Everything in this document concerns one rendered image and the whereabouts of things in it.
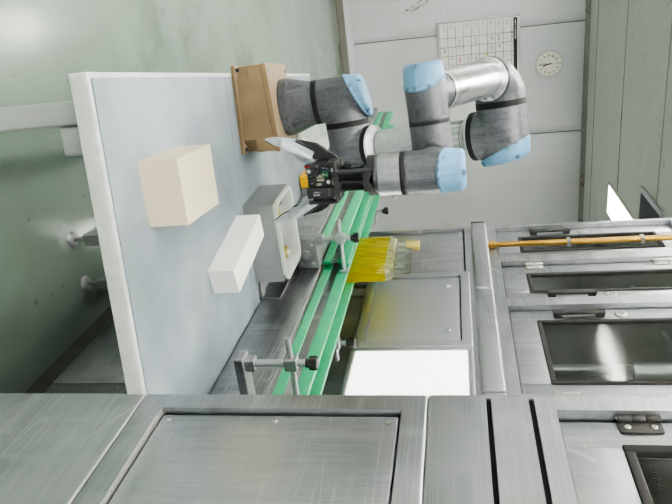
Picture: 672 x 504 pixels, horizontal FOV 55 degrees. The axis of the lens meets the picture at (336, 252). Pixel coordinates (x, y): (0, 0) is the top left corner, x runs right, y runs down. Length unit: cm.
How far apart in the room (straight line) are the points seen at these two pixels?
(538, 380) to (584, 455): 80
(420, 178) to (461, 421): 40
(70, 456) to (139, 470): 12
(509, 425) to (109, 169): 74
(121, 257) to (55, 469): 34
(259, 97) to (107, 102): 63
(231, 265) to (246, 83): 49
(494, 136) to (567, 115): 646
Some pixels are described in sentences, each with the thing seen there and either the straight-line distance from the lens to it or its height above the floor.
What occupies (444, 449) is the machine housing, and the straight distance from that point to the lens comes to 97.
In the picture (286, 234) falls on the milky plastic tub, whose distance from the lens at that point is 186.
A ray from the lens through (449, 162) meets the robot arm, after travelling 109.
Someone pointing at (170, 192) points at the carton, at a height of 80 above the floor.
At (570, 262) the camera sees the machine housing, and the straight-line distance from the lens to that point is 240.
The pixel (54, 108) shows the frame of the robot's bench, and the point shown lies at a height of 66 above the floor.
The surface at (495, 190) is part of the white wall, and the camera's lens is 814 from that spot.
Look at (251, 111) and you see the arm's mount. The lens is 169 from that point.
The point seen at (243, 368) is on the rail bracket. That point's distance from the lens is 134.
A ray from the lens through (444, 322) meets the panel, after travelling 195.
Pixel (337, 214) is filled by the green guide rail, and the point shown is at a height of 91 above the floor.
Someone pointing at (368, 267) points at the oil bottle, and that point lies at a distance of 198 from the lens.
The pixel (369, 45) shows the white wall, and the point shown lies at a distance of 778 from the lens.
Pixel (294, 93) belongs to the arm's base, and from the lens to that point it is 173.
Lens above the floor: 131
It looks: 11 degrees down
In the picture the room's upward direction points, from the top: 88 degrees clockwise
